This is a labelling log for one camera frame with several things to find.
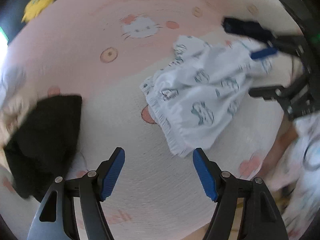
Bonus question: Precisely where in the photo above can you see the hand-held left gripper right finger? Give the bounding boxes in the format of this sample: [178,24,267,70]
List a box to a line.
[192,148,288,240]

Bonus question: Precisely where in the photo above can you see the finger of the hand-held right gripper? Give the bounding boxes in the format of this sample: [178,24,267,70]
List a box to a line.
[249,86,284,100]
[250,35,304,60]

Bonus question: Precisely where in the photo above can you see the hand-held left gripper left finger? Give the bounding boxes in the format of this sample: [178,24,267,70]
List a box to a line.
[26,147,125,240]

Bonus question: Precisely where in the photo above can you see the white cartoon print shorts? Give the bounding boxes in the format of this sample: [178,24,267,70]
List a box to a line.
[140,35,275,158]

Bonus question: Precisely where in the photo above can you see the black garment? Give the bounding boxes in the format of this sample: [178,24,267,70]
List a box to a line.
[4,94,83,203]

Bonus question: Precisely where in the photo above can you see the white crumpled clothes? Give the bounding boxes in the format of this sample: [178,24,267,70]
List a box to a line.
[0,65,28,145]

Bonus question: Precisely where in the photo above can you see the dark navy striped pants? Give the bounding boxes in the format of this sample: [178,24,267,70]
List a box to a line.
[222,17,274,44]

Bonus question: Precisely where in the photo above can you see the person's white printed pajamas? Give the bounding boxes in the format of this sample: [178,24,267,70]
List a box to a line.
[270,115,320,240]

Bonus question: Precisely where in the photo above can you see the pink cream cartoon print blanket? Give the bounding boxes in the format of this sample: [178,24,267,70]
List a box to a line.
[0,0,308,240]

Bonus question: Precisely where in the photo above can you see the yellow plush toy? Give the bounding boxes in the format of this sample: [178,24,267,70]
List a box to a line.
[21,0,60,23]

